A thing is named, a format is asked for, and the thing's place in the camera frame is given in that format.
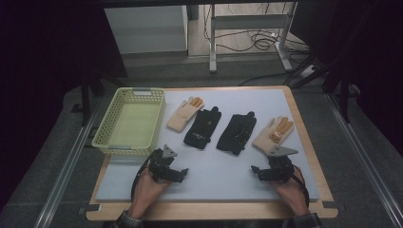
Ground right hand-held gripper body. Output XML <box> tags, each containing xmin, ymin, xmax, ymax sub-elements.
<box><xmin>259</xmin><ymin>145</ymin><xmax>299</xmax><ymax>184</ymax></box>

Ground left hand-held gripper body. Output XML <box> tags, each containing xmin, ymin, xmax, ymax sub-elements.
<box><xmin>147</xmin><ymin>144</ymin><xmax>183</xmax><ymax>184</ymax></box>

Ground beige knit glove orange fingertips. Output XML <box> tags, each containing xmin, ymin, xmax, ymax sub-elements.
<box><xmin>166</xmin><ymin>96</ymin><xmax>205</xmax><ymax>133</ymax></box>
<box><xmin>251</xmin><ymin>116</ymin><xmax>295</xmax><ymax>155</ymax></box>

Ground plain black glove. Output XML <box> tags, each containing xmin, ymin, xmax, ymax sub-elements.
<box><xmin>216</xmin><ymin>110</ymin><xmax>258</xmax><ymax>157</ymax></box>

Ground black glove with white logo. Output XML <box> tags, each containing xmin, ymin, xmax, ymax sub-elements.
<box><xmin>182</xmin><ymin>105</ymin><xmax>222</xmax><ymax>150</ymax></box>

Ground yellow-green plastic basket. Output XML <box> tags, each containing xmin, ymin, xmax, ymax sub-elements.
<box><xmin>91</xmin><ymin>86</ymin><xmax>166</xmax><ymax>157</ymax></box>

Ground person's left hand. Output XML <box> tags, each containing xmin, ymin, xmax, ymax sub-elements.
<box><xmin>128</xmin><ymin>166</ymin><xmax>171</xmax><ymax>219</ymax></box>

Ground person's right hand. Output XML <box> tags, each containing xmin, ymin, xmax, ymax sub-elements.
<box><xmin>270</xmin><ymin>165</ymin><xmax>311</xmax><ymax>218</ymax></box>

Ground white foam mat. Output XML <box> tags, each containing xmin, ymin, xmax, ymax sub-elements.
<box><xmin>95</xmin><ymin>88</ymin><xmax>320</xmax><ymax>203</ymax></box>

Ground dark stand legs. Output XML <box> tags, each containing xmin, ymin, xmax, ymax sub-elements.
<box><xmin>70</xmin><ymin>70</ymin><xmax>126</xmax><ymax>127</ymax></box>

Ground dark tripod stand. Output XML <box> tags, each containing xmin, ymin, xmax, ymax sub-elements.
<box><xmin>284</xmin><ymin>51</ymin><xmax>360</xmax><ymax>124</ymax></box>

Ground white cabinet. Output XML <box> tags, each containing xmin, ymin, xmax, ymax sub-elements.
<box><xmin>104</xmin><ymin>5</ymin><xmax>189</xmax><ymax>55</ymax></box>

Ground dark curtain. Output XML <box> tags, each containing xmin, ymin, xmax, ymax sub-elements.
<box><xmin>0</xmin><ymin>0</ymin><xmax>128</xmax><ymax>210</ymax></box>
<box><xmin>289</xmin><ymin>0</ymin><xmax>403</xmax><ymax>157</ymax></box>

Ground left hand-held gripper black cable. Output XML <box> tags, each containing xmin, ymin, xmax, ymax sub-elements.
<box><xmin>130</xmin><ymin>155</ymin><xmax>153</xmax><ymax>201</ymax></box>

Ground hand-held gripper black cable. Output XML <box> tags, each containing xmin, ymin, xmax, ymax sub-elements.
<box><xmin>130</xmin><ymin>155</ymin><xmax>153</xmax><ymax>201</ymax></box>
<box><xmin>291</xmin><ymin>164</ymin><xmax>311</xmax><ymax>208</ymax></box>

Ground right hand-held gripper black cable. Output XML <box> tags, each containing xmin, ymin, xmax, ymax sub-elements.
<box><xmin>291</xmin><ymin>164</ymin><xmax>311</xmax><ymax>208</ymax></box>

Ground metal floor rail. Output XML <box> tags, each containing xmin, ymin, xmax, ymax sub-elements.
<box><xmin>33</xmin><ymin>115</ymin><xmax>98</xmax><ymax>228</ymax></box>
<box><xmin>325</xmin><ymin>93</ymin><xmax>403</xmax><ymax>228</ymax></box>

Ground black floor cable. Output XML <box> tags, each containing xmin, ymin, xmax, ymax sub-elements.
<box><xmin>238</xmin><ymin>71</ymin><xmax>290</xmax><ymax>87</ymax></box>

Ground tangle of black floor cables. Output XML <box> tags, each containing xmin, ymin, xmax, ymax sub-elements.
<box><xmin>203</xmin><ymin>3</ymin><xmax>311</xmax><ymax>54</ymax></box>

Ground white metal stand frame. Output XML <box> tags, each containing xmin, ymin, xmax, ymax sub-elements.
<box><xmin>208</xmin><ymin>2</ymin><xmax>299</xmax><ymax>74</ymax></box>

